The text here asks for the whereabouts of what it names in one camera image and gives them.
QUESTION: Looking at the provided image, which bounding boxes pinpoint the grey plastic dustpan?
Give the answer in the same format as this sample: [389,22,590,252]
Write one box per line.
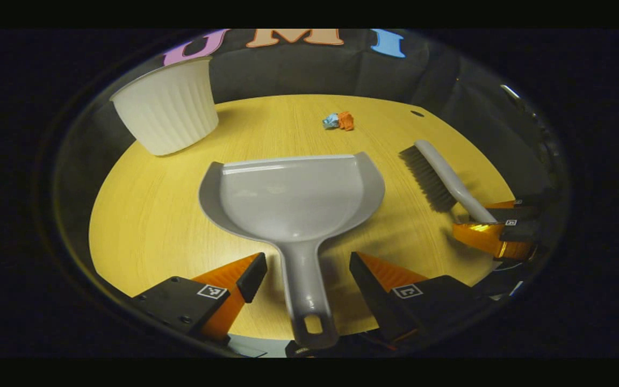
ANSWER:
[198,152,386,349]

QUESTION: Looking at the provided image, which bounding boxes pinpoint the small grey broom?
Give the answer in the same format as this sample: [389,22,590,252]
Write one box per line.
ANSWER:
[399,140,498,224]

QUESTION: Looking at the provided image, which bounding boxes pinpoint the white ribbed garbage bin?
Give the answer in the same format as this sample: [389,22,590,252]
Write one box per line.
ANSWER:
[110,56,219,157]

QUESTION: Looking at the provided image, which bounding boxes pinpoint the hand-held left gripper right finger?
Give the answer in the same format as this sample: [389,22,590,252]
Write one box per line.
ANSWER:
[349,251,485,345]

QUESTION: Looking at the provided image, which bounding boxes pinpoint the black backdrop cloth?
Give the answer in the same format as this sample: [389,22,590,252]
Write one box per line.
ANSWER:
[52,30,568,302]

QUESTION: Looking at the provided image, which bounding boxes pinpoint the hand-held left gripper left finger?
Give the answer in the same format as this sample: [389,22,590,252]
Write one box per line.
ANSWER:
[131,252,268,345]

